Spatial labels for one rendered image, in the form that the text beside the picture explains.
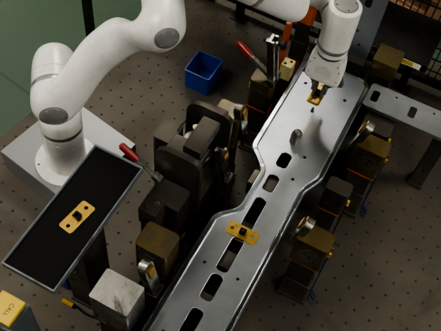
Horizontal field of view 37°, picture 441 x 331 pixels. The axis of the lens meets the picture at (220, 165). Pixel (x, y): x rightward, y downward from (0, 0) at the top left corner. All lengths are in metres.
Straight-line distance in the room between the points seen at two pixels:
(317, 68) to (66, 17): 2.06
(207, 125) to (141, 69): 0.81
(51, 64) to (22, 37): 1.81
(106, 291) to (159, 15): 0.62
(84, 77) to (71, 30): 1.90
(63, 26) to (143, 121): 1.41
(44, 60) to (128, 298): 0.66
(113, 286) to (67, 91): 0.50
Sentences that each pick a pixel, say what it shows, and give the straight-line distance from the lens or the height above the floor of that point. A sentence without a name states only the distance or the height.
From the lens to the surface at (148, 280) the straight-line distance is 1.57.
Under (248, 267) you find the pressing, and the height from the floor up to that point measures 1.00.
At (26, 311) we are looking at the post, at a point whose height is 1.14.
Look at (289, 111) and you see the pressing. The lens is 1.94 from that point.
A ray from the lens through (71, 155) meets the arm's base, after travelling 1.94.
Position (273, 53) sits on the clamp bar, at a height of 1.18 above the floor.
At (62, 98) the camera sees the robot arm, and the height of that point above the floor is 1.21.
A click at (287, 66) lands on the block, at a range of 1.97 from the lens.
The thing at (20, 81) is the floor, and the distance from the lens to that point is 3.35.
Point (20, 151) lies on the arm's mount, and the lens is 2.11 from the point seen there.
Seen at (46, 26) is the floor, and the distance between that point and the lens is 3.58.
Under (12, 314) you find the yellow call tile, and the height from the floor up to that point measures 1.16.
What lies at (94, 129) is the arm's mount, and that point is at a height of 0.79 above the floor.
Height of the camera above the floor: 2.50
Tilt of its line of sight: 56 degrees down
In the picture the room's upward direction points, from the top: 8 degrees clockwise
